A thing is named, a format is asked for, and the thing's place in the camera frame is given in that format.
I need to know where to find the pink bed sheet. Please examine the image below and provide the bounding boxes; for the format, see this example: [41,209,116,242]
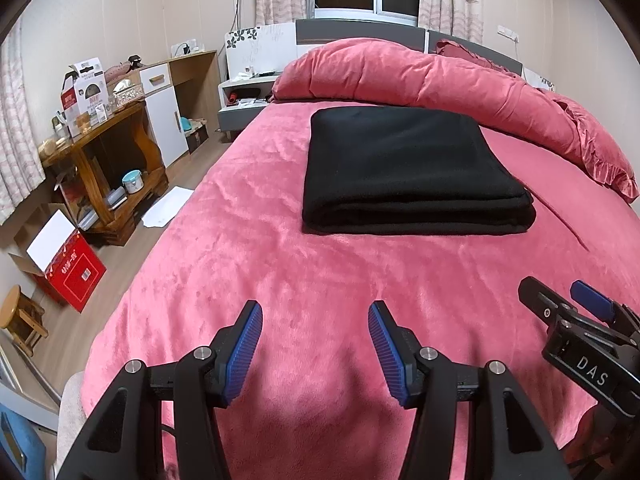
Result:
[80,97,640,480]

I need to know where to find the clear tissue box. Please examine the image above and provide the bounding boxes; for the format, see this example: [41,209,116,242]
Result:
[106,80,145,112]

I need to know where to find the black blanket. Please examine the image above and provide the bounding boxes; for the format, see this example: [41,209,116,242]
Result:
[301,108,537,236]

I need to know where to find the red white gift box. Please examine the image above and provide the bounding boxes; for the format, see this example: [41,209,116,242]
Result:
[57,59,109,137]

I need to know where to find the white power strip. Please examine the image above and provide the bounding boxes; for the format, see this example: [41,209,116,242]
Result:
[170,38,206,57]

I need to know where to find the pink pouch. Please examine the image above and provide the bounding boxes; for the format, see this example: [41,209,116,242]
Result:
[101,60,139,82]

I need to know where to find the white grey nightstand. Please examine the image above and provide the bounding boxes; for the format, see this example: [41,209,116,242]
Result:
[217,24,297,137]

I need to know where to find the carved wooden table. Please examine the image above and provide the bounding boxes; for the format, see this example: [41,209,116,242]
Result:
[39,99,169,247]

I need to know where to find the white wooden cabinet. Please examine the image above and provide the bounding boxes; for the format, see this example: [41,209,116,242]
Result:
[138,50,221,169]

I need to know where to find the small wooden stool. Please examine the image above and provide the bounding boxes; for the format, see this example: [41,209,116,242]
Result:
[0,284,50,357]

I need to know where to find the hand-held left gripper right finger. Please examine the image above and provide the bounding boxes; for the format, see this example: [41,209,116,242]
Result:
[367,300,573,480]

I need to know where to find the grey bed headboard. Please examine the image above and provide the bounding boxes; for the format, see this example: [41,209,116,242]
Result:
[295,18,524,77]

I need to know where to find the beige cushion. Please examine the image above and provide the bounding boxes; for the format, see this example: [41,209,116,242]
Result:
[54,371,87,480]

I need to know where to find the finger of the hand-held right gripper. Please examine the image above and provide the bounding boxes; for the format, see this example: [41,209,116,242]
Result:
[570,280,640,342]
[518,276,577,322]

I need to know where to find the dark storage box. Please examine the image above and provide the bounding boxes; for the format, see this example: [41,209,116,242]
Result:
[186,125,210,155]

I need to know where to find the white paper sheet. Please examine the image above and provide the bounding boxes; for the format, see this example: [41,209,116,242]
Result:
[141,186,194,229]

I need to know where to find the red cardboard box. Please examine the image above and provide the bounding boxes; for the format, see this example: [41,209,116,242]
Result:
[7,204,107,314]

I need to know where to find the dark red pillow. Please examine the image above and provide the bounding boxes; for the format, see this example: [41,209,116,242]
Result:
[434,40,523,80]

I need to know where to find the pink duvet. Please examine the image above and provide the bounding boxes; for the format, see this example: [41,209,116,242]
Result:
[270,37,640,205]

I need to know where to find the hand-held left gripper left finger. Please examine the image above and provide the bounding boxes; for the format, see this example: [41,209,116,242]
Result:
[57,300,264,480]

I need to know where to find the white leaf-print nightstand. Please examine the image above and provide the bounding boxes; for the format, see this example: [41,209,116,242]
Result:
[522,66,557,94]

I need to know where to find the blue lidded pot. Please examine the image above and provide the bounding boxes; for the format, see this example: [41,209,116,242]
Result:
[122,169,147,195]

